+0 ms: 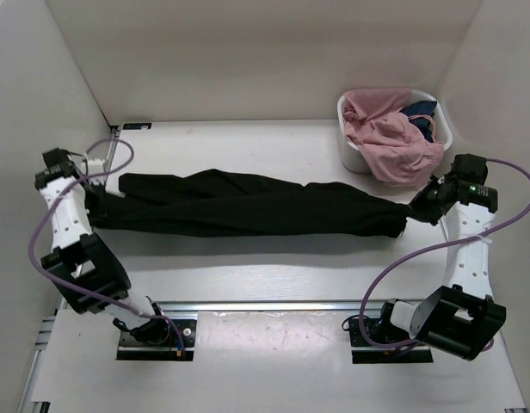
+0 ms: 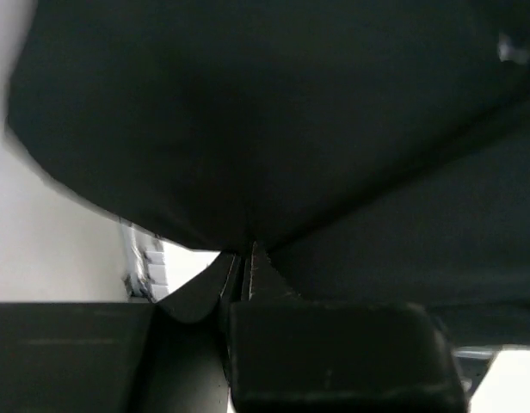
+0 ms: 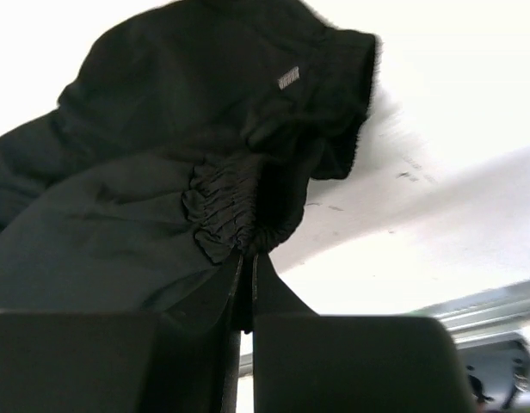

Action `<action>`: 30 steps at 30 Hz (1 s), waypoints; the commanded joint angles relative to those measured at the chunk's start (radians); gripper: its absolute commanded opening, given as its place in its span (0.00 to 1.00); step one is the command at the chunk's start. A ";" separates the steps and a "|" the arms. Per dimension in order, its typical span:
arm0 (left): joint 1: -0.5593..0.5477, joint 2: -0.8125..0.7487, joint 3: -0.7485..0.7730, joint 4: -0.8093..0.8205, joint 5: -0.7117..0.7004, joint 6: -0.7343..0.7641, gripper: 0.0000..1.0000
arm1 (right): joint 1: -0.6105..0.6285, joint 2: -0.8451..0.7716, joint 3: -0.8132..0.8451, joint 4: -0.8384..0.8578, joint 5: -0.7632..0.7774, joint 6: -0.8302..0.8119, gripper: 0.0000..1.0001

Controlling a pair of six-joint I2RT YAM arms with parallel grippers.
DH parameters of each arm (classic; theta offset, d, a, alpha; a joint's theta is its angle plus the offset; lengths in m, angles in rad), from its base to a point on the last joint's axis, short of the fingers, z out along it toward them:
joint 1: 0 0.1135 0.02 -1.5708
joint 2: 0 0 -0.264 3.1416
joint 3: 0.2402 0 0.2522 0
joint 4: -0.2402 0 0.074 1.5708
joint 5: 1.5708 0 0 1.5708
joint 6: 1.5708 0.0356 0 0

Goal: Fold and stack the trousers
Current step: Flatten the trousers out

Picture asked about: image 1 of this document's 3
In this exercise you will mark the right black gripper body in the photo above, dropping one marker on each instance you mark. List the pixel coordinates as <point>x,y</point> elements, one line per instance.
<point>425,205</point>

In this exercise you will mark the black trousers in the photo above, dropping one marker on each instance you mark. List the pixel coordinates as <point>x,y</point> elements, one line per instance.
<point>215,203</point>

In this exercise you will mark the white plastic basket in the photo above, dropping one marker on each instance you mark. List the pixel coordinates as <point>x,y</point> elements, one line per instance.
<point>351,157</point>

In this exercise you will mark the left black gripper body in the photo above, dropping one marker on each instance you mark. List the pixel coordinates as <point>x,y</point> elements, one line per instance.
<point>95,199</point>

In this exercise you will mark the aluminium frame rail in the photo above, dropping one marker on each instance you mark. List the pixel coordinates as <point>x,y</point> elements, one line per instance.
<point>309,274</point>

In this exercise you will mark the white front cover board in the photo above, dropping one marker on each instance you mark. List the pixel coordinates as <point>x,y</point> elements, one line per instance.
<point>261,362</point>

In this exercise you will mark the navy blue garment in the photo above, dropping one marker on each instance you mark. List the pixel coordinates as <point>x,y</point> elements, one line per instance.
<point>421,114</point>

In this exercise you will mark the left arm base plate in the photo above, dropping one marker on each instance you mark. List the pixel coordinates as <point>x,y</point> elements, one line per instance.
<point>166,347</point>

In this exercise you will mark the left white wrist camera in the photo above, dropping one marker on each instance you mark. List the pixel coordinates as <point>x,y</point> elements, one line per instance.
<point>95,166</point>

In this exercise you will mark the pink trousers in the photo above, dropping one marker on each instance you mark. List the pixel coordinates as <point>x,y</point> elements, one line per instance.
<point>395,150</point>

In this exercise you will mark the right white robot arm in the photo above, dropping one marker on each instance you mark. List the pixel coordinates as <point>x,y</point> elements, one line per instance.
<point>460,317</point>

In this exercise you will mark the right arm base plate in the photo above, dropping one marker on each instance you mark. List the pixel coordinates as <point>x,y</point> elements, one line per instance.
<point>363,353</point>

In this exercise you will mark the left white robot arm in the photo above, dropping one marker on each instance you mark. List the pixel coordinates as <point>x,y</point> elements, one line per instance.
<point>85,270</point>

